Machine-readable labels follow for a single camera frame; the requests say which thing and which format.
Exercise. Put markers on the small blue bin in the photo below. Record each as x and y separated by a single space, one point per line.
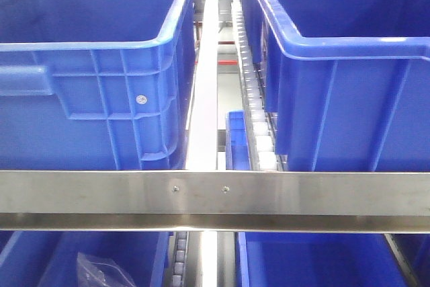
237 150

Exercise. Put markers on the white roller track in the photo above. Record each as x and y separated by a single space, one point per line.
258 123

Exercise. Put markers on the lower roller track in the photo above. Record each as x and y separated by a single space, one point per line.
179 259

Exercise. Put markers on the blue plastic crate, left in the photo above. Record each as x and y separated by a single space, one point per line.
95 84

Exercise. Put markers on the blue plastic crate, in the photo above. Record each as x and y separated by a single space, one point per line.
95 84
349 82

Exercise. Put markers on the blue crate lower right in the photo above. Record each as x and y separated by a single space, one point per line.
315 259

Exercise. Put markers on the blue plastic crate, middle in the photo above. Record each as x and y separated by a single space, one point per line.
349 82

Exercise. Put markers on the clear plastic bag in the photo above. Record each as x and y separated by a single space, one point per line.
97 271

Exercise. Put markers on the blue crate lower left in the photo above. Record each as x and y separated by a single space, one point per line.
48 258

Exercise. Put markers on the stainless steel shelf rail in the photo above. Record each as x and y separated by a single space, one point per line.
215 200

